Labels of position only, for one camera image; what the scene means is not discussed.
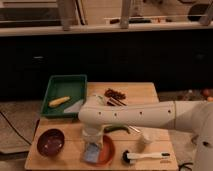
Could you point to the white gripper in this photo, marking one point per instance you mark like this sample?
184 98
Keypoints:
92 134

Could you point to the blue grey sponge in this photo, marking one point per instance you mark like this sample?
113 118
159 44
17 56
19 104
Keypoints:
91 153

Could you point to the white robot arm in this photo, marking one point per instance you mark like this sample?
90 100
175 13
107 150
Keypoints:
188 116

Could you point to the dark brown bowl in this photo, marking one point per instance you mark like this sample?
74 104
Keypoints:
51 142

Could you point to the green chili pepper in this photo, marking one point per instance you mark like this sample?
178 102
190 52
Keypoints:
109 129

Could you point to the grey triangular cloth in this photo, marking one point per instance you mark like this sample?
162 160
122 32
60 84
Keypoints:
74 108

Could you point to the wooden board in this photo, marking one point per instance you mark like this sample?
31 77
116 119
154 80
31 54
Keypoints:
70 157

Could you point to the metal tongs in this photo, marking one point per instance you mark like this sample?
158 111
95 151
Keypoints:
114 102

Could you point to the white dish brush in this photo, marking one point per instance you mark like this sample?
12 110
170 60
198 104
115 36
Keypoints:
131 158

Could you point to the brown dried food pile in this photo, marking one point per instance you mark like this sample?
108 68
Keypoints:
114 94

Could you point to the yellow corn cob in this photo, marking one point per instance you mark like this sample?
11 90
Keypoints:
58 101

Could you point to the green plastic tray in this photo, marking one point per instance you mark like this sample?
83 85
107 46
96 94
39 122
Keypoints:
74 86

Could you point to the white cup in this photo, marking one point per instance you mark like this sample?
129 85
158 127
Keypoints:
146 138

